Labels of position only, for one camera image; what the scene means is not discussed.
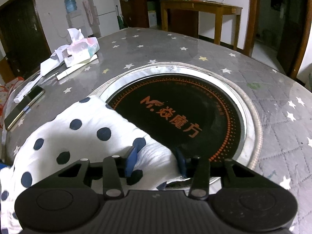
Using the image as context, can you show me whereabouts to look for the black smartphone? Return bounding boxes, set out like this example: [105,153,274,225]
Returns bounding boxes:
[4,86,45,131]

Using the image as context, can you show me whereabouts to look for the pen on table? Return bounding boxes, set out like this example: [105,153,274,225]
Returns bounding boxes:
[38,71,59,84]

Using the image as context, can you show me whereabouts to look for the water dispenser with bottle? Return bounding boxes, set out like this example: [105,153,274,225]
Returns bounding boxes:
[64,0,85,29]

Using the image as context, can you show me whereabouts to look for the white navy polka-dot garment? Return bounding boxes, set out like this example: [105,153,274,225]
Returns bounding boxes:
[1,96,182,233]

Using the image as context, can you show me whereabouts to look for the white refrigerator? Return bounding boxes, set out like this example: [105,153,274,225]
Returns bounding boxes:
[87,0,120,38]

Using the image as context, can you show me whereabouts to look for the white paper box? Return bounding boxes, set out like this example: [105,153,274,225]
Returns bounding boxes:
[56,54,98,81]

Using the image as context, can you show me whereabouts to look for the round black induction cooktop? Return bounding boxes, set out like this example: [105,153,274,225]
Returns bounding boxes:
[91,62,264,188]

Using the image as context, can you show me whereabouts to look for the grey star-patterned table cover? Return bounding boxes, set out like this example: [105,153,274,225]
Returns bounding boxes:
[2,28,311,233]

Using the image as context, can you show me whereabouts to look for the tissue pack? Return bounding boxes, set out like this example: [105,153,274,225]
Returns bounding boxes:
[50,28,99,68]

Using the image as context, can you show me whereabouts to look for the wooden side table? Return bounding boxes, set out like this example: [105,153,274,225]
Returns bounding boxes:
[160,0,244,51]

